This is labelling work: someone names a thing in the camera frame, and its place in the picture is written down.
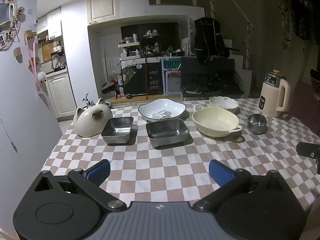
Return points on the large steel square tray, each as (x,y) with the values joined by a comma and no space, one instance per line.
(166,130)

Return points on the black lettered board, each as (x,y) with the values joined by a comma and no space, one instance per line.
(153,80)

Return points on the white base kitchen cabinet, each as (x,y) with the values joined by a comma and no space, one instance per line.
(61,92)

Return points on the stair railing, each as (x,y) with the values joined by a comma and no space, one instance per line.
(240,30)

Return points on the wall photo collage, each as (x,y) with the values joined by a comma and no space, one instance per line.
(7,25)

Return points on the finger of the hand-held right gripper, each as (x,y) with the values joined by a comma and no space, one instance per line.
(306,149)

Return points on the brown white checkered tablecloth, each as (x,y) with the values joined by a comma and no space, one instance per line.
(160,165)

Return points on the white shelf rack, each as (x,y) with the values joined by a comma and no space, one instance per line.
(128,50)

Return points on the cream cat-shaped ceramic bowl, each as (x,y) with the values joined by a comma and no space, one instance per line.
(85,122)

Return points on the small round steel bowl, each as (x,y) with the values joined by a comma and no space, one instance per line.
(257,123)

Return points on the silver metal ornament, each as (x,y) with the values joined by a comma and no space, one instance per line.
(87,102)

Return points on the small steel square tray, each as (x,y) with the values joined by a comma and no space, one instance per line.
(116,130)

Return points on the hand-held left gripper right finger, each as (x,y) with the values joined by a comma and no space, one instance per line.
(220,175)

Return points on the black jacket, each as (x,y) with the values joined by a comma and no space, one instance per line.
(208,40)

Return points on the white blue-rimmed plate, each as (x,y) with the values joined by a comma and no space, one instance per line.
(160,108)

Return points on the white scalloped yellow-rimmed bowl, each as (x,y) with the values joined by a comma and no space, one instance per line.
(225,103)

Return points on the black sofa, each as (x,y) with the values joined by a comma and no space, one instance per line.
(207,75)

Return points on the beige electric kettle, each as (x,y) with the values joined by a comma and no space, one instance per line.
(271,97)

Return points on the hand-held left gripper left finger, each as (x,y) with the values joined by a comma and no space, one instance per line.
(98,172)

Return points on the white panelled cabinet door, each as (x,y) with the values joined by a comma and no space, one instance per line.
(102,5)

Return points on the white wall kitchen cabinet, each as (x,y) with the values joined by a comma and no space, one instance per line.
(53,22)

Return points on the dark hanging garment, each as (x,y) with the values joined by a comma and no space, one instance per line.
(300,17)

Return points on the black dish rack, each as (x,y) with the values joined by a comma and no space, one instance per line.
(58,62)

